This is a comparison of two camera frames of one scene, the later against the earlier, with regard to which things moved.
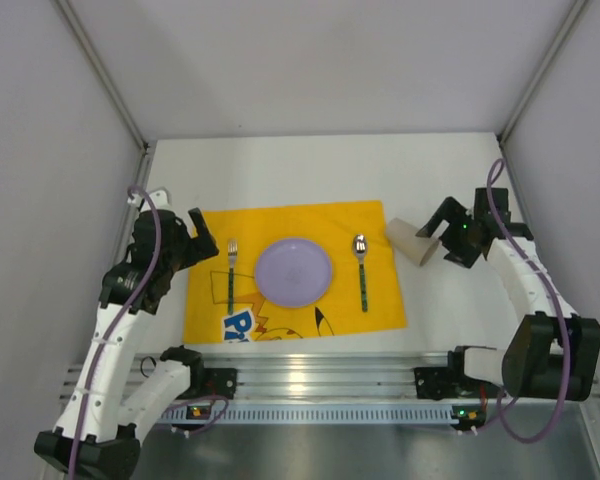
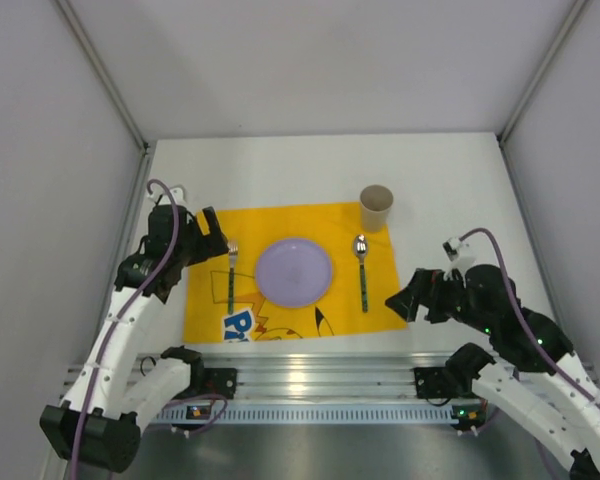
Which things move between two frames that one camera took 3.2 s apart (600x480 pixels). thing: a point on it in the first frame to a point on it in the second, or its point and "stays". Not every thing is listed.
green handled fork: [232, 254] stays
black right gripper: [453, 239] to [427, 293]
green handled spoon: [360, 249] stays
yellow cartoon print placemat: [223, 299] stays
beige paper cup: [403, 236] to [376, 200]
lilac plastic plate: [293, 272] stays
